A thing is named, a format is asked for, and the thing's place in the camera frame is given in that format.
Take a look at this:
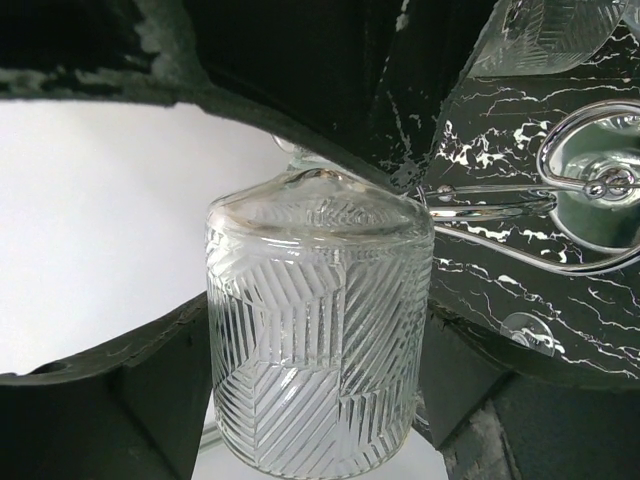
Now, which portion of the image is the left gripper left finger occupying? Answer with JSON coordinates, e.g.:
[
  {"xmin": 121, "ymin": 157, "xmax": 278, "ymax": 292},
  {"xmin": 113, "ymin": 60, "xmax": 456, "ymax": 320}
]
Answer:
[{"xmin": 1, "ymin": 294, "xmax": 212, "ymax": 479}]

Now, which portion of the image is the chrome wine glass rack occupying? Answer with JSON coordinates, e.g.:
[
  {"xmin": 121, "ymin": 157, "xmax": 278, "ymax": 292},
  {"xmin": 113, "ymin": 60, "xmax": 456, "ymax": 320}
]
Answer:
[{"xmin": 419, "ymin": 99, "xmax": 639, "ymax": 277}]

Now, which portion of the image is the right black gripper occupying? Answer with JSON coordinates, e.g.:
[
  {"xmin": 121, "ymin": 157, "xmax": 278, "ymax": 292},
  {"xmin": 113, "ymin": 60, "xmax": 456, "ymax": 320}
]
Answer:
[{"xmin": 184, "ymin": 1, "xmax": 496, "ymax": 193}]

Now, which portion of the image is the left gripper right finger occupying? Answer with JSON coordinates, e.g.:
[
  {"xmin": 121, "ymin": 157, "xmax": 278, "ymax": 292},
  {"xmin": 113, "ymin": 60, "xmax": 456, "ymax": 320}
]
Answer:
[{"xmin": 414, "ymin": 301, "xmax": 639, "ymax": 479}]

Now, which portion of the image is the clear wine glass centre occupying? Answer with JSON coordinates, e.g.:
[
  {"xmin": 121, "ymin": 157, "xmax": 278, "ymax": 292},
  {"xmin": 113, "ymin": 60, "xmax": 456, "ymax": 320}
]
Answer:
[{"xmin": 500, "ymin": 312, "xmax": 556, "ymax": 357}]

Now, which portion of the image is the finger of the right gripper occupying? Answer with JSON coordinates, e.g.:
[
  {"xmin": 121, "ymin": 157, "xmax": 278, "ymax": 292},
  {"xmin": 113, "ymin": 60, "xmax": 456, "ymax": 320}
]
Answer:
[{"xmin": 1, "ymin": 1, "xmax": 386, "ymax": 187}]

